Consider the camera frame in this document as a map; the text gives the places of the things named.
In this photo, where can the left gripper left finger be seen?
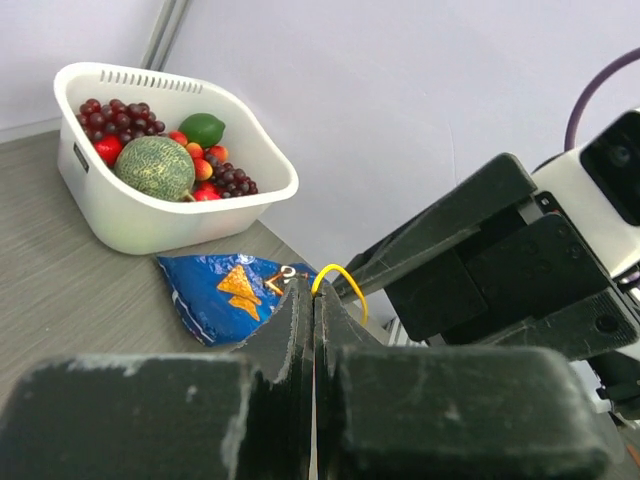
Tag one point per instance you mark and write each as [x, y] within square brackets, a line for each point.
[244, 414]

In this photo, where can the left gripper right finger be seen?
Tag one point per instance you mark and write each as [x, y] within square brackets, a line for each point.
[470, 412]

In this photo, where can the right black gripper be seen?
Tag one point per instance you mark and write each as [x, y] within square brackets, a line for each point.
[471, 269]

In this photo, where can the blue chips bag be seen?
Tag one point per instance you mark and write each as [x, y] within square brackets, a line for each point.
[222, 299]

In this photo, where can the white plastic basket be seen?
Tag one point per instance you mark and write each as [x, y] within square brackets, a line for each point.
[131, 222]

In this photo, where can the dark purple grape bunch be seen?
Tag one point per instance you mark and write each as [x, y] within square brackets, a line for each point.
[228, 181]

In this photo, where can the red yellow peach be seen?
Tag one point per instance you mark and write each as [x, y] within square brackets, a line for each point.
[203, 169]

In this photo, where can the green melon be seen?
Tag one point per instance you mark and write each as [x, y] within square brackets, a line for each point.
[158, 167]

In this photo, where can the green lime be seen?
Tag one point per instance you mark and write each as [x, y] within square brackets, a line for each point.
[205, 129]

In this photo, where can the red strawberry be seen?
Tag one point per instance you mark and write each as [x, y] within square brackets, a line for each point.
[108, 149]

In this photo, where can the dark red grape bunch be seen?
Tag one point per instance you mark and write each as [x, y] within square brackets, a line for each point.
[115, 118]

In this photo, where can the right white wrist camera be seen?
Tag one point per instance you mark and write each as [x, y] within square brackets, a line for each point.
[597, 187]

